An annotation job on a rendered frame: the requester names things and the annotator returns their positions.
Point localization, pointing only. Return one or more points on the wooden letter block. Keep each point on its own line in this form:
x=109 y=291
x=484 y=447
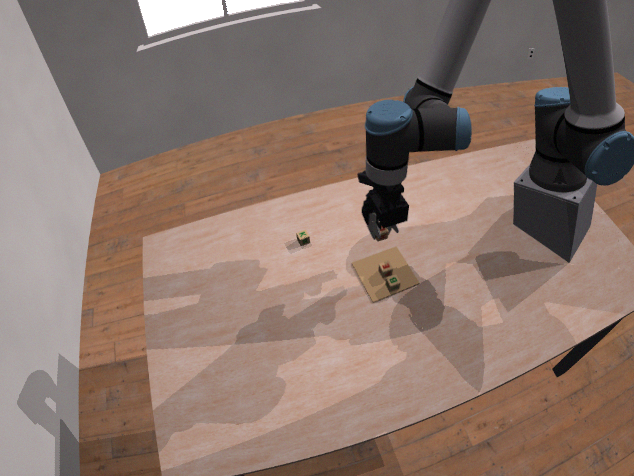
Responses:
x=385 y=269
x=303 y=237
x=392 y=283
x=384 y=234

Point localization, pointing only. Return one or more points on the tan square mat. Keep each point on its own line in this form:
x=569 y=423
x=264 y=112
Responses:
x=367 y=271

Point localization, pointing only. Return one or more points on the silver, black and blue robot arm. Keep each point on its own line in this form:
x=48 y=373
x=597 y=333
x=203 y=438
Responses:
x=597 y=147

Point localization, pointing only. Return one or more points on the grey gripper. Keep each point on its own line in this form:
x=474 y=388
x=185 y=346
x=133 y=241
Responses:
x=391 y=214

